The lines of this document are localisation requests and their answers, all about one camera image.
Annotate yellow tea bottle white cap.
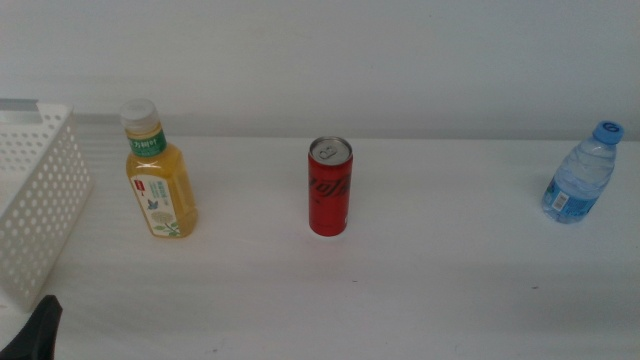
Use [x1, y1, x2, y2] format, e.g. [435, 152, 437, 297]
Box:
[118, 97, 199, 239]

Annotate white perforated plastic basket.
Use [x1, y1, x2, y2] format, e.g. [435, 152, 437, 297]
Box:
[0, 102, 95, 314]

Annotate red cola can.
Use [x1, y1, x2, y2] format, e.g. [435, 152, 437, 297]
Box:
[307, 136, 354, 238]

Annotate small water bottle blue cap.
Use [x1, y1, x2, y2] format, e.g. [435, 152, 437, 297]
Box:
[541, 120, 625, 225]

